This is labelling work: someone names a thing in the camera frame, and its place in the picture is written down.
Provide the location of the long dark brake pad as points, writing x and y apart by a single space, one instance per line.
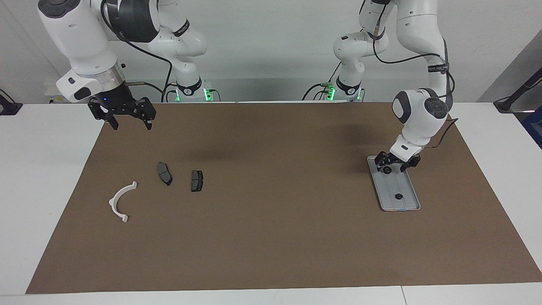
164 173

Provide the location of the white semicircular plastic bracket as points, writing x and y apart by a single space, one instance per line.
112 202

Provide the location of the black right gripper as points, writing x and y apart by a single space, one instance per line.
123 106

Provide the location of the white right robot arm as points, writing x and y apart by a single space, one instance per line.
80 38

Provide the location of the black clamp mount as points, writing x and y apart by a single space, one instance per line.
8 108

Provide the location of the short dark brake pad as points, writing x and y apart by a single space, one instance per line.
197 181

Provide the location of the blue object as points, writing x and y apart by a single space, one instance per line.
534 127

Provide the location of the white power box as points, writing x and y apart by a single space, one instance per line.
50 98

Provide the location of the black camera stand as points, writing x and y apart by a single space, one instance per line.
514 97

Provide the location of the brown table mat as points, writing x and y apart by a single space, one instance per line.
271 237

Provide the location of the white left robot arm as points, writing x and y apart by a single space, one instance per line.
417 114

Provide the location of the silver metal tray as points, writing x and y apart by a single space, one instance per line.
400 186

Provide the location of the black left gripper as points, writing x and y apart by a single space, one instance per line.
402 159

